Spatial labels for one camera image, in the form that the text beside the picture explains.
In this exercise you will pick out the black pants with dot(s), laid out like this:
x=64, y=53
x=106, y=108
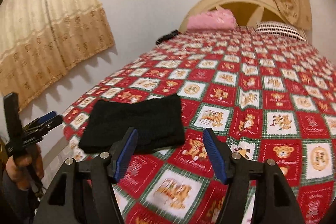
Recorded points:
x=134, y=124

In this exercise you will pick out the cream wooden headboard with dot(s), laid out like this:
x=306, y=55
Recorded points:
x=247, y=12

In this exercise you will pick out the black object beside bed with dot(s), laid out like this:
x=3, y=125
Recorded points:
x=167, y=37

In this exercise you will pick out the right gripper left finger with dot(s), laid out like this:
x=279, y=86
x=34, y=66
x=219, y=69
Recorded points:
x=82, y=192

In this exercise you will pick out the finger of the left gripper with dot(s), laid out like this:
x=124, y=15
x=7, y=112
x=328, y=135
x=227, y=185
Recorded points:
x=47, y=117
x=53, y=123

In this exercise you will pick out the person left hand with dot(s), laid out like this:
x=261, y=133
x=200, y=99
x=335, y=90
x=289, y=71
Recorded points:
x=15, y=168

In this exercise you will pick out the beige curtain left wall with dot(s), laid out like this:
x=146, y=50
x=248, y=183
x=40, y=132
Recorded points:
x=42, y=40

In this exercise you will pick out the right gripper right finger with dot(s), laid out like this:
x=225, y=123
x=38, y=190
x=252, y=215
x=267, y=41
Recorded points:
x=274, y=202

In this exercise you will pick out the pink folded blanket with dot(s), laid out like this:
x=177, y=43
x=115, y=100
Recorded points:
x=216, y=20

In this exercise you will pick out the red teddy bear bedspread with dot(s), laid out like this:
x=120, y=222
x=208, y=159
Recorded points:
x=267, y=97

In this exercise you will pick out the striped pillow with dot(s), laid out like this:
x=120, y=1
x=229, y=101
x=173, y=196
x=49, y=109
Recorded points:
x=280, y=29

